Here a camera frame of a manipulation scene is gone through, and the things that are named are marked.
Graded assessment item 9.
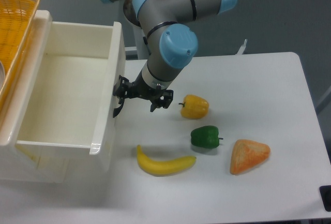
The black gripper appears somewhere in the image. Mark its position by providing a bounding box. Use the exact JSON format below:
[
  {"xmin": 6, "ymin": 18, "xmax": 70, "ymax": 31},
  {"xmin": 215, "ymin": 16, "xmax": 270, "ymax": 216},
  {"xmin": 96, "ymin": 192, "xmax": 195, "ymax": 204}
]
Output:
[{"xmin": 113, "ymin": 76, "xmax": 174, "ymax": 112}]

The orange triangular toy bread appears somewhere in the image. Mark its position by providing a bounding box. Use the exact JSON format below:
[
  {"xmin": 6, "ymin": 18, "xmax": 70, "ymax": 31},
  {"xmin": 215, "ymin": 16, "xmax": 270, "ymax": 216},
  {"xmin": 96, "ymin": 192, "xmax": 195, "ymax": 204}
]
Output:
[{"xmin": 230, "ymin": 139, "xmax": 271, "ymax": 175}]

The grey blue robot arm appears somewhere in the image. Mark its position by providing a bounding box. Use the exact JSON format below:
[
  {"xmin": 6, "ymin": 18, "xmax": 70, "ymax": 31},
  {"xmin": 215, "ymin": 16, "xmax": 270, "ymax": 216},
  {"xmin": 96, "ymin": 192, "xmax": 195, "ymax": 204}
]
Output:
[{"xmin": 102, "ymin": 0, "xmax": 237, "ymax": 115}]

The white drawer cabinet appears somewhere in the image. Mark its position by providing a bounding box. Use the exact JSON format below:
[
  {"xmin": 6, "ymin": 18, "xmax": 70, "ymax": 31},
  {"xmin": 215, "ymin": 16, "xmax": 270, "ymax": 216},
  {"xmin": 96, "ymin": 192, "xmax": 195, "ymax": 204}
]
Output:
[{"xmin": 1, "ymin": 10, "xmax": 52, "ymax": 183}]

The yellow toy bell pepper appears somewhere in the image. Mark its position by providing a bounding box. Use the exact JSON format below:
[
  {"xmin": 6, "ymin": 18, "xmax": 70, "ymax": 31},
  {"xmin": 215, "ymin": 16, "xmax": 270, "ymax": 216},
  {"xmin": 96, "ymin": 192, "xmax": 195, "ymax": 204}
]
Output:
[{"xmin": 179, "ymin": 95, "xmax": 209, "ymax": 119}]

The green toy bell pepper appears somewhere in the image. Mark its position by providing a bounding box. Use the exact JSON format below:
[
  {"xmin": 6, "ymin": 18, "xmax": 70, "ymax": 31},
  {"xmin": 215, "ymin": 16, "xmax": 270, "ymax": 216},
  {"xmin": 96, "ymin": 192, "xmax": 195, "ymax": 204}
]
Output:
[{"xmin": 190, "ymin": 125, "xmax": 222, "ymax": 149}]

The yellow toy banana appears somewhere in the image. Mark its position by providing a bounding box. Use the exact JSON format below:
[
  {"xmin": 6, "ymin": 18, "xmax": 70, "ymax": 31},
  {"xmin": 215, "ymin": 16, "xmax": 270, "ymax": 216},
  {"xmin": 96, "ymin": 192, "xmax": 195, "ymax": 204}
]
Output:
[{"xmin": 137, "ymin": 145, "xmax": 197, "ymax": 176}]

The metal bowl rim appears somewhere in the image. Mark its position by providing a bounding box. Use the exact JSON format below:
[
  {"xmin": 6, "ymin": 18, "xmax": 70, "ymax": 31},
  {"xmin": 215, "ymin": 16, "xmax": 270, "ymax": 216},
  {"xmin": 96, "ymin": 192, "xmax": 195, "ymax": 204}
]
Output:
[{"xmin": 0, "ymin": 62, "xmax": 5, "ymax": 89}]

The yellow woven basket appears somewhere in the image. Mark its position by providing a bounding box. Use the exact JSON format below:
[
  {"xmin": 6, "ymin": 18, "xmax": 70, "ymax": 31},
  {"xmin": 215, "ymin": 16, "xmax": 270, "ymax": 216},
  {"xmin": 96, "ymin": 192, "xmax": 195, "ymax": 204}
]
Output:
[{"xmin": 1, "ymin": 0, "xmax": 40, "ymax": 108}]

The black corner device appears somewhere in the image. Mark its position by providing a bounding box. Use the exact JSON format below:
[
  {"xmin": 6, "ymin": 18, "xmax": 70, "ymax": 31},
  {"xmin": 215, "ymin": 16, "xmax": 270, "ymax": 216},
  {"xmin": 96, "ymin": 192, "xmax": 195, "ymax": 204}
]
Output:
[{"xmin": 319, "ymin": 185, "xmax": 331, "ymax": 212}]

